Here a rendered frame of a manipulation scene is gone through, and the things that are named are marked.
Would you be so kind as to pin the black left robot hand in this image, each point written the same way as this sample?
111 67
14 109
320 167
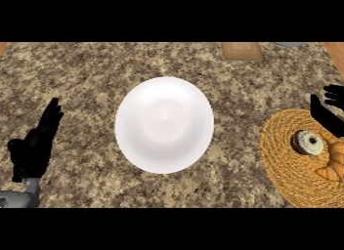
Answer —
34 146

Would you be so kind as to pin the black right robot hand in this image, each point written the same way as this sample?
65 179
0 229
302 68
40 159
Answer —
330 117

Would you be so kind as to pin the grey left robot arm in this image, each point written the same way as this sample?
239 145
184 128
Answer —
17 195

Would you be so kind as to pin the woven yellow round placemat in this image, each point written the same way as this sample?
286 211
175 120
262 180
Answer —
295 169

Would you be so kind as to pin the white plate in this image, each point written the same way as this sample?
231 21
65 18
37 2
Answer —
163 125

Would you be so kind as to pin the golden croissant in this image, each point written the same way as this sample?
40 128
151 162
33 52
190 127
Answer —
335 162

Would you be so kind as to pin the grey round object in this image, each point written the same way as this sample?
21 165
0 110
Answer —
290 43

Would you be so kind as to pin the tan wooden block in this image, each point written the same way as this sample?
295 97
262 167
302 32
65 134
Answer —
242 51

